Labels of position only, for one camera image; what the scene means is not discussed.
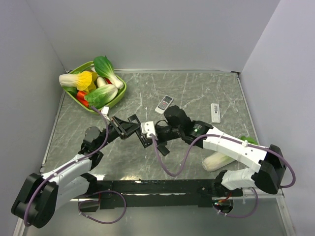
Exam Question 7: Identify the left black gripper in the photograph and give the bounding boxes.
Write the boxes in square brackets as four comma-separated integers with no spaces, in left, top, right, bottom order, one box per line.
[96,116,142,150]

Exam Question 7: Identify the black remote battery cover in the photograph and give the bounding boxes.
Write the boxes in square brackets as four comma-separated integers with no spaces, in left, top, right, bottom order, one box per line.
[157,146,170,156]

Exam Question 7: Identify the black slim remote control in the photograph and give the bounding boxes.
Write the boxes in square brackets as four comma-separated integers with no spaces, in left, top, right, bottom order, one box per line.
[127,114,153,148]

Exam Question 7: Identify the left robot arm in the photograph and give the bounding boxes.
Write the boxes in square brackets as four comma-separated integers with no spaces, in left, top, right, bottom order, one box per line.
[11,115,141,228]

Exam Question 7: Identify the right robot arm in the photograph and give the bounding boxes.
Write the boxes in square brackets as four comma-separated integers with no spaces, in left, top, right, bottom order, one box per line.
[147,106,287,196]

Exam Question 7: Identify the grey white remote control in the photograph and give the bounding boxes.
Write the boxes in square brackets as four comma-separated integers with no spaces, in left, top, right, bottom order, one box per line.
[155,95,173,115]

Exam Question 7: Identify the green plastic basket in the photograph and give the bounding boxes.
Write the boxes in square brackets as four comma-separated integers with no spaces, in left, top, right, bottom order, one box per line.
[64,61,127,115]

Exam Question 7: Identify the green lettuce cabbage toy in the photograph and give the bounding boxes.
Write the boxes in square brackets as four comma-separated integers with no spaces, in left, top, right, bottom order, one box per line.
[84,84,118,109]

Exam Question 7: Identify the white radish toy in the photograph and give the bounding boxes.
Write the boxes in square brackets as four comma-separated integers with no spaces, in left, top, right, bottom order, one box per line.
[96,77,107,88]

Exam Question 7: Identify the orange carrot toy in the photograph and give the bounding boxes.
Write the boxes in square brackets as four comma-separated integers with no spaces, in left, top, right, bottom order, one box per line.
[75,91,89,108]

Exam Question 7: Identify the white napa cabbage toy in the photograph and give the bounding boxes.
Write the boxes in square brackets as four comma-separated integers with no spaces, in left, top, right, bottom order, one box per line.
[202,136,258,172]

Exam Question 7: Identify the yellow napa cabbage toy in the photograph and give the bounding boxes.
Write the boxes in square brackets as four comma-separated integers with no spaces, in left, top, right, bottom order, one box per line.
[59,71,97,93]

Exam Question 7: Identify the green bok choy toy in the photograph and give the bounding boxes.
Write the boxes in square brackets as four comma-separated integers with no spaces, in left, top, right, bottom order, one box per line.
[94,56,124,89]

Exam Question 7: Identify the black base bar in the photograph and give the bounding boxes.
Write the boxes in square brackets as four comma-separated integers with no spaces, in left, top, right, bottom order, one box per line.
[70,178,244,213]

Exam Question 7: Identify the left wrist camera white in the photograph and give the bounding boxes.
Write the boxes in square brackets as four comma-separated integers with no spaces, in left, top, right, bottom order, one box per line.
[100,106,110,121]

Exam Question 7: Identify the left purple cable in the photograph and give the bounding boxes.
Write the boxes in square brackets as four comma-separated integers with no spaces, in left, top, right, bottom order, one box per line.
[23,106,127,227]

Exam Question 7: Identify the aluminium rail frame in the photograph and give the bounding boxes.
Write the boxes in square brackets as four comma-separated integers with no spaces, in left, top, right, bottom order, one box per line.
[70,189,284,202]

